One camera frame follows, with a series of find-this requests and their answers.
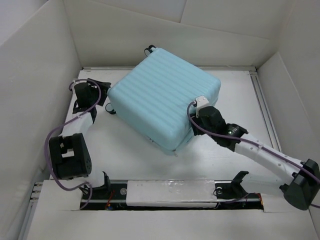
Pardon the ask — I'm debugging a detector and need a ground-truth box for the black base rail with white cover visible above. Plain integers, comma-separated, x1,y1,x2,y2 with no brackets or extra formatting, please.
80,179,264,211

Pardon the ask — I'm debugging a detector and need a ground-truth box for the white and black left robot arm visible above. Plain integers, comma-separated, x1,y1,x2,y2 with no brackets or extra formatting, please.
44,78,112,181

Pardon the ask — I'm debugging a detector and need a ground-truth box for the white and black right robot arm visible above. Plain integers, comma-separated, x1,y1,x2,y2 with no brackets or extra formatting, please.
186,101,320,211

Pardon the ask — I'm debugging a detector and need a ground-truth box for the light blue hard-shell suitcase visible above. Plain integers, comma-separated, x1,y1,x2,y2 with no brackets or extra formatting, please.
107,45,221,154

